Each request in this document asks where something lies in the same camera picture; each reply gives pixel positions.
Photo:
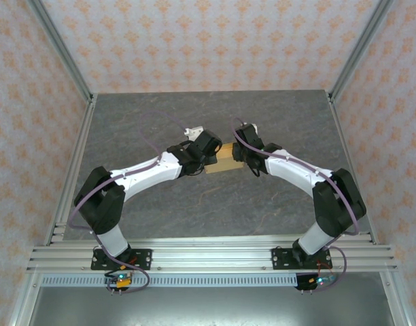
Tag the pale yellow paper box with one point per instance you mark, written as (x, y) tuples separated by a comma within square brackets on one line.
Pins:
[(225, 163)]

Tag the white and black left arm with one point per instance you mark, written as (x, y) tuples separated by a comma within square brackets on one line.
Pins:
[(147, 173)]

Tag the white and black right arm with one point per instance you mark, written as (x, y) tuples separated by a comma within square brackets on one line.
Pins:
[(296, 171)]

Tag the aluminium mounting beam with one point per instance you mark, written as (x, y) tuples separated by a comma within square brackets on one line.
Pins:
[(211, 254)]

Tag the grey metal sheet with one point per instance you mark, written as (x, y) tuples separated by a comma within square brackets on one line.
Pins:
[(208, 305)]

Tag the aluminium table side rail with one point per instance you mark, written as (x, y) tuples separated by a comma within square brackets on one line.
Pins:
[(344, 142), (75, 163)]

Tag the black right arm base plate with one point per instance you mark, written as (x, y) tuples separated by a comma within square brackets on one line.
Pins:
[(279, 258)]

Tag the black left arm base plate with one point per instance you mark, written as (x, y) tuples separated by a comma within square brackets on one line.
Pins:
[(143, 258)]

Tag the aluminium frame post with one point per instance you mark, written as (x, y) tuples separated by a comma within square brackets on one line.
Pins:
[(361, 51), (62, 51)]

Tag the aluminium frame leg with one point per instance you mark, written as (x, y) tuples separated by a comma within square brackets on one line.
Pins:
[(22, 302), (398, 305)]

